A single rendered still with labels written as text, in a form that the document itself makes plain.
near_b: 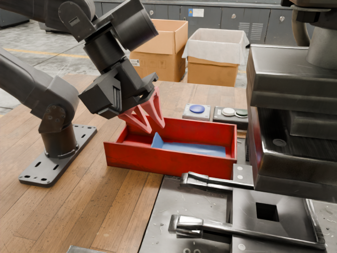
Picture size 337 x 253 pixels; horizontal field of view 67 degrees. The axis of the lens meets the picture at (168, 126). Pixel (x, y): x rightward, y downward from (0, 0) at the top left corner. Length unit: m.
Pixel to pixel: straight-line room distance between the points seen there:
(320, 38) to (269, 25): 4.54
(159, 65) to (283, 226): 2.37
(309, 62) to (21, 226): 0.45
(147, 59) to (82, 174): 2.18
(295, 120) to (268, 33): 4.60
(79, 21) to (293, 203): 0.40
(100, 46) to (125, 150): 0.19
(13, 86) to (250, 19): 4.41
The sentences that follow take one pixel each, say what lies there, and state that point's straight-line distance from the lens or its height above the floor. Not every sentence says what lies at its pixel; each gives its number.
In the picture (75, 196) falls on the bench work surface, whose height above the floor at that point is 0.90.
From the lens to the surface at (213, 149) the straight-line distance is 0.56.
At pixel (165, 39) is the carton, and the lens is 2.52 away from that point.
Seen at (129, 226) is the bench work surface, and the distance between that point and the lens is 0.43.
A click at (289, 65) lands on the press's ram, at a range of 0.22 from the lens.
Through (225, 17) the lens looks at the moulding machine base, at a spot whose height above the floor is 0.49.
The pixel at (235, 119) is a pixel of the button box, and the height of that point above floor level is 0.93.
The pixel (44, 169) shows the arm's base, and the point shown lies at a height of 0.91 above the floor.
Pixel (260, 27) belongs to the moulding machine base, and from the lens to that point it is 4.76.
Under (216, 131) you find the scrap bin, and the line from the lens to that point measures 0.57.
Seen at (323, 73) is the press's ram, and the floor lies 1.18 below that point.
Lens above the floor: 1.25
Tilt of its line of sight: 32 degrees down
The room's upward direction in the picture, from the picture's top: straight up
